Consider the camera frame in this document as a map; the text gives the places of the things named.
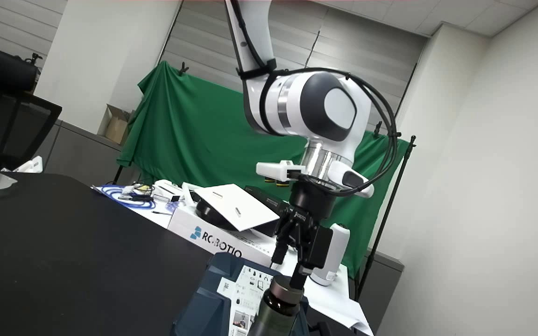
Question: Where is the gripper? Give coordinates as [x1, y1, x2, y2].
[271, 180, 340, 291]

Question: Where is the dark olive bottle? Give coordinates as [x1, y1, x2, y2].
[248, 275, 308, 336]

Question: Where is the dark blue case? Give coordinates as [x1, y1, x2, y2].
[171, 252, 331, 336]

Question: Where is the white cylindrical device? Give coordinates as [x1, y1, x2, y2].
[310, 223, 350, 287]

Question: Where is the white paper sheet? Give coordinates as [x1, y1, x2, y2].
[269, 254, 375, 336]

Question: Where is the white flat lid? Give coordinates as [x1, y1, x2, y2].
[189, 183, 280, 232]

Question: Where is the grey low cabinet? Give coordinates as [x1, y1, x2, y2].
[348, 251, 405, 335]
[35, 120, 140, 187]

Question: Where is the black backdrop stand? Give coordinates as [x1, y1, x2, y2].
[356, 134, 417, 302]

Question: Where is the black round device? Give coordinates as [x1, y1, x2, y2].
[196, 200, 238, 230]

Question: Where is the white printed cardboard box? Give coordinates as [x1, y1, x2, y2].
[167, 204, 280, 267]

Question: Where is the green backdrop cloth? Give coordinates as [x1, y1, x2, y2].
[117, 61, 412, 279]

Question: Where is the brown cardboard box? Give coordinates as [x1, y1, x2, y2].
[105, 104, 132, 146]

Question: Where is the white plastic object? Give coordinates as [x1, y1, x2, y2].
[14, 156, 44, 174]

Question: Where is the black office chair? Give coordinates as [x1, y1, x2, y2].
[0, 40, 63, 171]

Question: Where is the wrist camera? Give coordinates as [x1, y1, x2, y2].
[245, 160, 308, 219]

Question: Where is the coil of blue cable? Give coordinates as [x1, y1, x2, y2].
[100, 185, 156, 210]

